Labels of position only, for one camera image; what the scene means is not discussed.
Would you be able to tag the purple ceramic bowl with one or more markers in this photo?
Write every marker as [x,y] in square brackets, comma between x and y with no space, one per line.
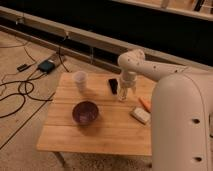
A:
[85,112]

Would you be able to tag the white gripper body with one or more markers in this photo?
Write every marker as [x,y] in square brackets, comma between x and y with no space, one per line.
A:
[128,79]

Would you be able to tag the black power adapter box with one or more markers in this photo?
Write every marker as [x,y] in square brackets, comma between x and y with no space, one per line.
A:
[46,66]

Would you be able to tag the clear plastic bottle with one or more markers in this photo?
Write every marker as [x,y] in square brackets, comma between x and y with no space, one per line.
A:
[126,92]

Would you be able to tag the wooden table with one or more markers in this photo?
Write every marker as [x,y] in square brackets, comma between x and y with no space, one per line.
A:
[113,132]

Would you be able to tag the orange marker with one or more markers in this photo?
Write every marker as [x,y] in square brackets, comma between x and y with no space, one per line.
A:
[145,104]

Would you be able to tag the small black device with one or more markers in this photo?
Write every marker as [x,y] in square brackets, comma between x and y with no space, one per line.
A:
[23,67]

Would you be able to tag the white plastic cup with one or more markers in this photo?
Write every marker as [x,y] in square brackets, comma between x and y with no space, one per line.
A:
[80,80]

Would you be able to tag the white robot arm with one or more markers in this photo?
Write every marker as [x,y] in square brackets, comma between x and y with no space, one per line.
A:
[181,106]

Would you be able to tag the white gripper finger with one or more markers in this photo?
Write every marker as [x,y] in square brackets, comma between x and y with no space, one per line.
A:
[133,89]
[121,93]

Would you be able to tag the white sponge block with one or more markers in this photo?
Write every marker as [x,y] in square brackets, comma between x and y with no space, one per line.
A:
[141,115]

